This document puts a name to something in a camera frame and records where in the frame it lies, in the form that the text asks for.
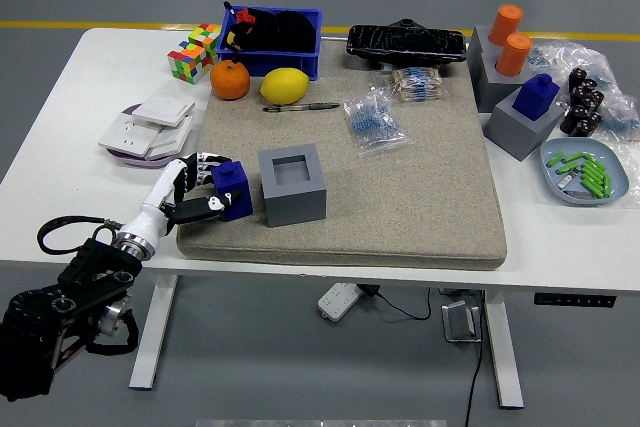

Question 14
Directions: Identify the white table leg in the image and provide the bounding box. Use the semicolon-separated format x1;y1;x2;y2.
128;274;179;391
482;289;525;409

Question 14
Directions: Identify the white wall switch plate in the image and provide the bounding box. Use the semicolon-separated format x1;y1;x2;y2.
132;95;196;128

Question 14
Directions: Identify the blue plastic bin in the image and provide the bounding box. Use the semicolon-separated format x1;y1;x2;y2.
215;6;324;81

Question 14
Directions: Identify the black plug with cable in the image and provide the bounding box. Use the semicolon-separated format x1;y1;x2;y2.
359;284;432;322

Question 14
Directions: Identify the white wall socket plate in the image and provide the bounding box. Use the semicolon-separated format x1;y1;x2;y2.
97;111;161;158

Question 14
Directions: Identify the blue-grey shallow dish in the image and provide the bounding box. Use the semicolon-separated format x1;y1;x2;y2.
539;138;630;207

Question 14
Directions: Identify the taped resistor bundle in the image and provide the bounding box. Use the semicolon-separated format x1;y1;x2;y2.
389;66;444;103

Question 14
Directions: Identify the black table control panel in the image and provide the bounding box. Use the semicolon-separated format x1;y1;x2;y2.
533;292;618;308

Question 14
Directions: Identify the clear plastic parts bag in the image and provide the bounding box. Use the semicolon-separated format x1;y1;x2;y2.
597;94;640;143
527;39;614;88

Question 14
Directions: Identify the large grey block holder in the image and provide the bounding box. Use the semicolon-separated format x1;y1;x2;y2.
466;24;534;113

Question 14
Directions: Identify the black floor cable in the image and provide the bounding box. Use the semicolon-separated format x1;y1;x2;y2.
462;291;486;427

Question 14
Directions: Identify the black grey pen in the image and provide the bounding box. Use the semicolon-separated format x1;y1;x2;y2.
262;101;342;113

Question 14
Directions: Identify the white power strip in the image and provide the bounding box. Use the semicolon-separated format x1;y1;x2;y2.
317;281;365;322

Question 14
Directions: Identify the purple round plate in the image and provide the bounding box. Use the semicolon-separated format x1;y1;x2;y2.
107;103;194;169

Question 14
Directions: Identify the black rear-view mirror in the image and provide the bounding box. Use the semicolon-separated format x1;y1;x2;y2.
346;18;468;71

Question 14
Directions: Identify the grey-brown fabric mat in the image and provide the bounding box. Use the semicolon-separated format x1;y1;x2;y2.
176;39;508;271

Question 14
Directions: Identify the grey square seal holder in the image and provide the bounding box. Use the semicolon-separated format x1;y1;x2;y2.
256;143;329;228
482;85;566;162

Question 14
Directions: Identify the yellow lemon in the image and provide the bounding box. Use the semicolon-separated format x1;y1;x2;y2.
260;67;311;106

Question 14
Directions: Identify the orange cylinder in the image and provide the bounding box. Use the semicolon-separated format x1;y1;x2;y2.
488;3;524;47
495;32;534;78

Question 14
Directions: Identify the clear bag of blue resistors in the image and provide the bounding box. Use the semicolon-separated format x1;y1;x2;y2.
342;86;414;157

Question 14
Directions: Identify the blue seal stamp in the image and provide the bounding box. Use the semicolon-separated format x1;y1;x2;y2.
511;73;560;122
210;160;255;223

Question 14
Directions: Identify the colourful puzzle cube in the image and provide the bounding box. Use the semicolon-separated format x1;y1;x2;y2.
167;42;215;84
188;22;222;66

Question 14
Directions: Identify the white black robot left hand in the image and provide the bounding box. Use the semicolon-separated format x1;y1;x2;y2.
119;150;245;241

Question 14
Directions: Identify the silver metal stand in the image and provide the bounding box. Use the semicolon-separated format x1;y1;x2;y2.
440;299;482;344

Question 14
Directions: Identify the orange fruit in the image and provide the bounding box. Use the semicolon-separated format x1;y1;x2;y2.
209;59;251;101

